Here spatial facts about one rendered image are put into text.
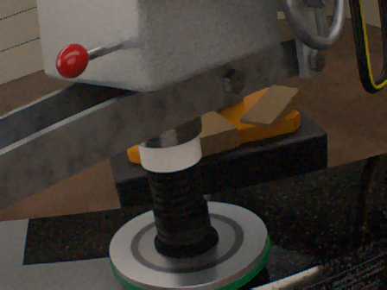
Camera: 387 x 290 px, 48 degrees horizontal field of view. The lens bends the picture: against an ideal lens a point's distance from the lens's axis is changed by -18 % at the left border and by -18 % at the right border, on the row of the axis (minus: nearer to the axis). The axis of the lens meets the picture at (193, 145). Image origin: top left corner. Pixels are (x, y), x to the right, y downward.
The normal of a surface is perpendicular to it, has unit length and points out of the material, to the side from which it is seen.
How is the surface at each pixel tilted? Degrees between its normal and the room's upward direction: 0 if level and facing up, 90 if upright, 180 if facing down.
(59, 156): 90
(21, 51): 90
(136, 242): 0
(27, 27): 90
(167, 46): 90
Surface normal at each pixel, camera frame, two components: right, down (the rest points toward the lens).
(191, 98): 0.70, 0.19
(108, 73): -0.69, 0.37
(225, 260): -0.13, -0.91
